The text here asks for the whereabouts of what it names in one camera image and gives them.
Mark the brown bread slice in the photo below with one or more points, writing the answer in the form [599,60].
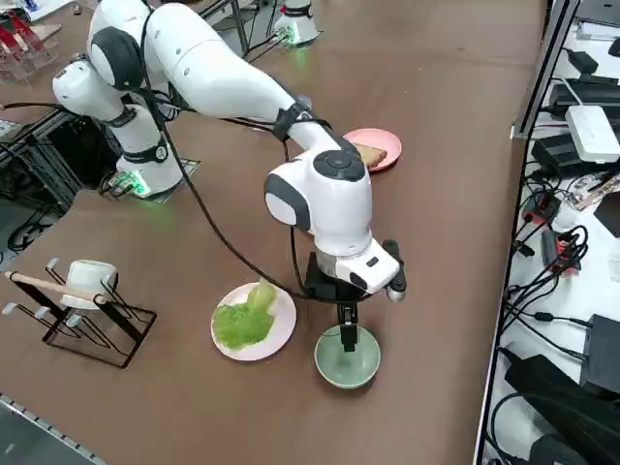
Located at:
[375,155]

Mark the wooden stick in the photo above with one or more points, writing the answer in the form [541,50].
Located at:
[48,286]

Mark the green lettuce leaf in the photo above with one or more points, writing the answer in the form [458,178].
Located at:
[242,324]

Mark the grey aluminium rail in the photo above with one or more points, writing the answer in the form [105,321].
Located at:
[29,421]

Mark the small black adapter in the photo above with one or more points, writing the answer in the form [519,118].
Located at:
[581,60]

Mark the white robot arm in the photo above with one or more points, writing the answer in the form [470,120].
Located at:
[218,82]
[298,24]

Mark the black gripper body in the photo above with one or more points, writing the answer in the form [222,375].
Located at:
[322,288]

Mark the black red electronic device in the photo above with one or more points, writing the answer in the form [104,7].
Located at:
[542,208]

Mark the black flat box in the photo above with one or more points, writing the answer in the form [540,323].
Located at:
[581,94]

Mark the black power adapter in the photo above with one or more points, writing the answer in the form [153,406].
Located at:
[557,150]

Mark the black bag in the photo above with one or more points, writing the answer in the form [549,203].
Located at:
[557,407]

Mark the white power strip box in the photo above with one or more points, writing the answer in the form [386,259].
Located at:
[593,131]

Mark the white cup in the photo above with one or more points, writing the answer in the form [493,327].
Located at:
[82,276]

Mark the green bowl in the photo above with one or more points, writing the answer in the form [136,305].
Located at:
[329,368]

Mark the aluminium frame post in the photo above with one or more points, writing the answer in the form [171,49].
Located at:
[540,77]

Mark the pink round plate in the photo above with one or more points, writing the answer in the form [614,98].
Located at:
[382,140]
[281,334]

